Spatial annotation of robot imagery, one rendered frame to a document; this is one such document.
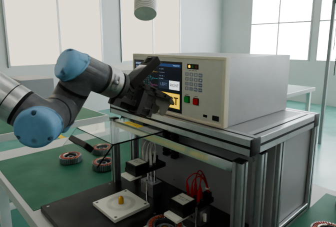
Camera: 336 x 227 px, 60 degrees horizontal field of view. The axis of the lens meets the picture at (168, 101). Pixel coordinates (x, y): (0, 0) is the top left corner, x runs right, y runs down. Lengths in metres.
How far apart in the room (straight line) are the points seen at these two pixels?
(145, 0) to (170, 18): 5.17
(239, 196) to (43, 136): 0.52
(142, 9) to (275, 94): 1.30
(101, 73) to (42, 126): 0.20
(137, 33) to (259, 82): 5.75
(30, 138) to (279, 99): 0.84
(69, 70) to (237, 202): 0.54
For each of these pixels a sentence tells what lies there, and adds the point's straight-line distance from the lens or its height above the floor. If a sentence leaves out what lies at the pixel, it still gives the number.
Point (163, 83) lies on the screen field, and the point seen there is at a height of 1.22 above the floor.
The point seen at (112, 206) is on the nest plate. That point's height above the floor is 0.78.
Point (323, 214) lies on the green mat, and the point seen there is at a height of 0.75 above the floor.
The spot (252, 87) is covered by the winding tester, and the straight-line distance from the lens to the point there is 0.95.
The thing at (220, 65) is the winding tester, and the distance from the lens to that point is 0.84.
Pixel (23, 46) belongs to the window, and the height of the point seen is 1.32.
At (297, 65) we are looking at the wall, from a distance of 7.58.
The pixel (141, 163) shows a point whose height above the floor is 0.92.
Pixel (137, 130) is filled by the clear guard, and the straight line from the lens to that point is 1.01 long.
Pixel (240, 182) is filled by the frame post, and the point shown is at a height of 1.00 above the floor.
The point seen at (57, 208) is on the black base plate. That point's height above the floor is 0.77.
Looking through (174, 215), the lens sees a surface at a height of 0.83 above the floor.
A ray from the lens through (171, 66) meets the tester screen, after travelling 0.97.
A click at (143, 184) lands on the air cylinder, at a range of 1.21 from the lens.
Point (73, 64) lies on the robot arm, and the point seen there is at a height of 1.31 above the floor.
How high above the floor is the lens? 1.36
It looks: 11 degrees down
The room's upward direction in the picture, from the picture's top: straight up
